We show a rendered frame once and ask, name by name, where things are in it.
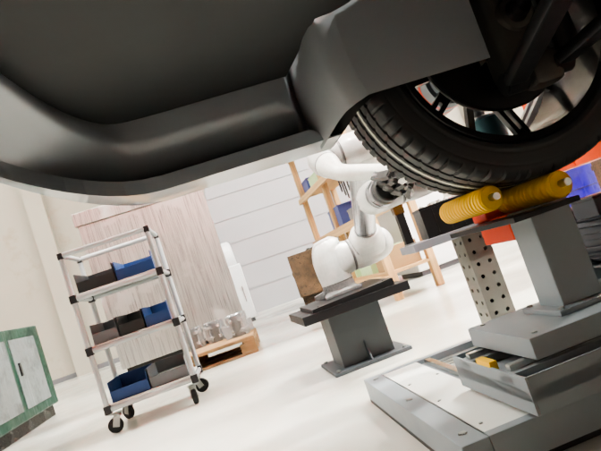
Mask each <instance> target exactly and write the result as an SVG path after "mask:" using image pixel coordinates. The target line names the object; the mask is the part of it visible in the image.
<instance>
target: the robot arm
mask: <svg viewBox="0 0 601 451"><path fill-rule="evenodd" d="M361 143H362V141H359V140H358V139H357V138H356V136H355V135H354V131H353V132H347V133H345V134H343V135H341V137H340V138H339V140H338V141H337V142H336V143H335V145H334V146H333V147H332V148H331V149H329V150H326V151H323V152H320V153H317V154H314V155H311V156H308V157H307V160H308V164H309V168H310V169H311V170H312V171H313V172H314V173H315V174H317V175H319V176H322V177H324V178H329V179H333V180H337V181H349V183H350V191H351V205H352V214H353V222H354V227H353V228H352V229H351V232H350V235H349V239H347V240H345V241H341V242H339V241H338V239H337V238H335V237H333V236H327V237H326V238H324V239H322V240H320V241H318V242H316V243H314V244H313V247H312V262H313V266H314V269H315V271H316V274H317V278H318V280H319V282H320V284H321V285H322V287H323V292H322V293H321V294H319V295H317V296H315V301H321V300H327V301H328V300H331V299H333V298H335V297H337V296H339V295H342V294H346V293H348V292H350V291H352V290H355V289H358V288H360V287H362V284H357V283H355V281H354V279H353V277H352V275H351V273H352V272H354V271H355V270H357V269H360V268H365V267H367V266H370V265H372V264H375V263H377V262H379V261H380V260H382V259H384V258H385V257H386V256H388V255H389V254H390V252H391V251H392V249H393V246H394V241H393V238H392V236H391V235H390V233H389V232H388V231H387V230H386V229H384V228H382V227H380V226H379V225H378V224H376V216H375V214H379V213H381V212H386V211H387V210H389V209H391V208H394V207H396V206H398V205H400V204H403V203H404V202H407V201H411V200H416V199H419V198H422V197H424V196H426V195H429V194H430V193H432V192H433V191H430V190H428V189H427V188H426V189H424V188H421V187H418V186H417V185H415V183H409V182H407V181H405V180H404V177H403V178H401V177H399V176H397V175H396V174H394V172H391V171H389V170H388V169H387V168H386V166H382V165H381V164H376V162H377V158H376V157H372V156H371V155H370V154H369V150H366V149H365V148H364V147H363V146H362V144H361Z"/></svg>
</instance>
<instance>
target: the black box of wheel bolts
mask: <svg viewBox="0 0 601 451"><path fill-rule="evenodd" d="M459 197H461V195H454V196H450V197H444V198H443V199H442V200H436V201H431V202H429V203H428V204H427V206H426V207H419V209H417V210H415V211H413V212H412V215H413V216H414V218H415V221H416V224H417V227H418V229H419V233H420V236H421V238H422V240H427V239H431V238H434V237H436V236H438V235H441V234H446V233H449V232H451V231H454V230H457V229H460V228H462V227H464V226H469V225H472V224H474V222H473V219H472V218H469V219H466V220H462V221H460V222H457V223H454V224H447V223H445V222H444V221H443V220H442V219H441V217H440V215H439V210H440V208H441V206H442V205H443V204H445V203H446V202H448V201H450V200H454V199H456V198H459Z"/></svg>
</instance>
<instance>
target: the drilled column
mask: <svg viewBox="0 0 601 451"><path fill-rule="evenodd" d="M452 243H453V247H454V249H455V252H456V255H457V258H458V260H459V262H460V265H461V269H462V272H463V275H464V276H465V279H466V282H467V285H468V287H469V289H470V294H471V296H472V299H473V302H474V303H475V306H476V309H477V312H478V315H479V318H480V321H481V323H484V322H487V321H489V320H491V319H495V318H498V317H501V316H503V315H505V314H508V313H510V312H513V311H516V310H515V307H514V305H513V302H512V297H511V296H510V293H509V290H508V288H507V285H506V283H505V281H504V276H503V274H502V271H501V269H500V266H499V264H498V261H497V258H496V256H495V252H494V250H493V247H492V244H491V245H486V243H485V241H484V238H483V235H482V233H481V232H477V233H474V234H467V235H464V236H462V237H460V238H457V239H454V240H452Z"/></svg>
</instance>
